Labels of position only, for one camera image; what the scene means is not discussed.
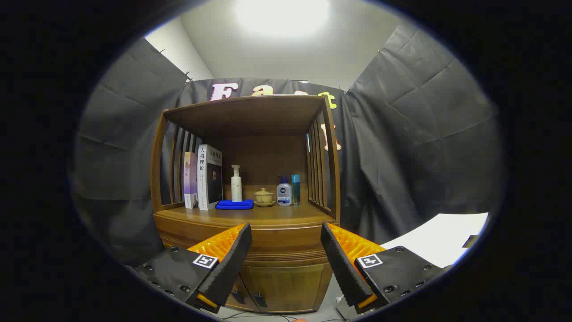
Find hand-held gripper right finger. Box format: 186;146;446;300
320;221;452;314

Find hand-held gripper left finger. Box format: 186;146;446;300
134;223;253;314

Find wooden drawer with black knob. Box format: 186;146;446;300
153;217;336;268

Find wooden cabinet door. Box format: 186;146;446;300
241;264;333;314
223;270;256;311

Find wooden countertop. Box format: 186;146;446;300
156;203;336;226

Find brown wooden cabinet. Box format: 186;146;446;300
150;94;341;314

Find blue folded cloth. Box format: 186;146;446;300
215;199;254;211

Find white pump bottle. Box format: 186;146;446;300
231;165;243;203

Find white book with portrait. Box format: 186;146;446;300
197;144;223;211

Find white lotion bottle blue cap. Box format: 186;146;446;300
277;175;293;206

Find purple paperback book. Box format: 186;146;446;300
184;151;199;209

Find white grey appliance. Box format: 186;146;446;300
382;212;490;269

